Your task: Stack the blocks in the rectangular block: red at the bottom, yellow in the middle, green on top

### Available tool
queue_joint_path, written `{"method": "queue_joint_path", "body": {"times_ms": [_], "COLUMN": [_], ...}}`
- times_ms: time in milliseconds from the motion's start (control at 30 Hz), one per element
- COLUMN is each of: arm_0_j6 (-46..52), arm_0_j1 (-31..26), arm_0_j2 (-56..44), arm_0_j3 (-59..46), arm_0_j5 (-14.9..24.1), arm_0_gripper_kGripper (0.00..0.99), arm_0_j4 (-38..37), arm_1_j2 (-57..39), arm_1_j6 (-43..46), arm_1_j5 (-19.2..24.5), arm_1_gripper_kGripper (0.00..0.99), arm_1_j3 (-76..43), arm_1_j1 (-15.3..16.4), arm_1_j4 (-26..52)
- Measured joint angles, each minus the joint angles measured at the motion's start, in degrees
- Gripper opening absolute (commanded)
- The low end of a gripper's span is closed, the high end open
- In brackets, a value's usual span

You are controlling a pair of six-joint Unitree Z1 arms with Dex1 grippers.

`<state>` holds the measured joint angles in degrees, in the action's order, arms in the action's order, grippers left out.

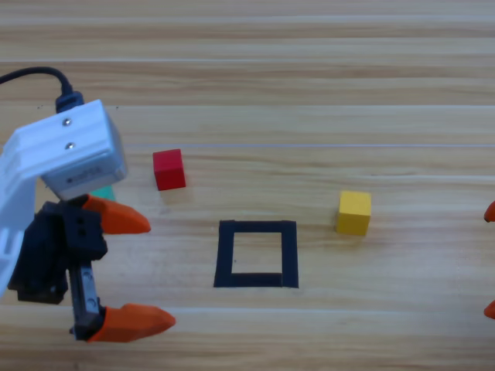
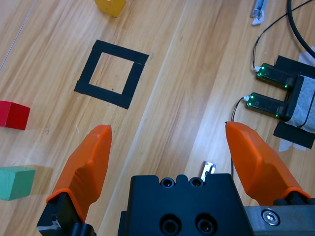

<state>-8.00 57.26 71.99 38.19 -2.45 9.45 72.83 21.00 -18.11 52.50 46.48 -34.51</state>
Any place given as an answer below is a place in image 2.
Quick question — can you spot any black tape strip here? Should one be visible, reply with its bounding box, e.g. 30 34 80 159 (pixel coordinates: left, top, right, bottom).
273 121 315 149
274 55 315 75

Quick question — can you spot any red wooden block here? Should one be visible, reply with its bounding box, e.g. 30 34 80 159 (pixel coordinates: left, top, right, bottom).
0 100 31 131

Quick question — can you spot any black taped USB hub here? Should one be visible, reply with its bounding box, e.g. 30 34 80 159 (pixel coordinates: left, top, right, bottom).
284 74 315 134

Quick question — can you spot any silver connector with white tape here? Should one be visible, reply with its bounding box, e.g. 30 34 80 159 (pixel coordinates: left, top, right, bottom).
250 0 268 26

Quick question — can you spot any thin black wire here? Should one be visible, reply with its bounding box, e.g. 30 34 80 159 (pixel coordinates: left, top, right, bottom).
252 0 315 71
230 97 248 177

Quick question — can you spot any white paper tape piece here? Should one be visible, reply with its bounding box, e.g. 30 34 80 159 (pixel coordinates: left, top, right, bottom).
278 138 299 153
297 45 315 67

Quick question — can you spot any thick black cable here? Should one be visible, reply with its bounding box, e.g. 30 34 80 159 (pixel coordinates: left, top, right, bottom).
287 0 315 56

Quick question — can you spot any dark green-lit USB dongle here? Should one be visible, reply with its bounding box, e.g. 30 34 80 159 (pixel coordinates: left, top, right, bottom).
245 92 289 119
255 63 296 89

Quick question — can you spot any yellow wooden block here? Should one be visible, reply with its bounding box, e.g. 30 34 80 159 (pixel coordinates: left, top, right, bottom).
94 0 127 18

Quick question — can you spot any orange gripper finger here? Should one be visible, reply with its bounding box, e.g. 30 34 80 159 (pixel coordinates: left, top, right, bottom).
36 124 113 236
225 121 315 206

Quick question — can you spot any black tape square outline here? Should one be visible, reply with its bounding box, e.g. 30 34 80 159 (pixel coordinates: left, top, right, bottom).
73 39 150 110

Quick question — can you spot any green wooden block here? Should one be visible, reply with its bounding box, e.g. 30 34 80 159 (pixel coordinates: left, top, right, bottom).
0 166 36 201

